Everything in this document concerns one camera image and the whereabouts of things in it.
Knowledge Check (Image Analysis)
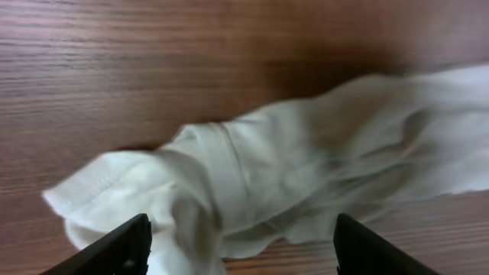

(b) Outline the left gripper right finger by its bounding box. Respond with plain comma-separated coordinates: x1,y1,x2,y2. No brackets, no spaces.
333,214,439,275

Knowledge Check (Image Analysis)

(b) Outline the white and beige cloth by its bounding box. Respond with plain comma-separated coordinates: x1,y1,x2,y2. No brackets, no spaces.
43,66,488,274

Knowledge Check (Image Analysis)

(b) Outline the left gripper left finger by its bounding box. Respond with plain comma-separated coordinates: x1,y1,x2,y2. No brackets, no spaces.
40,214,152,275

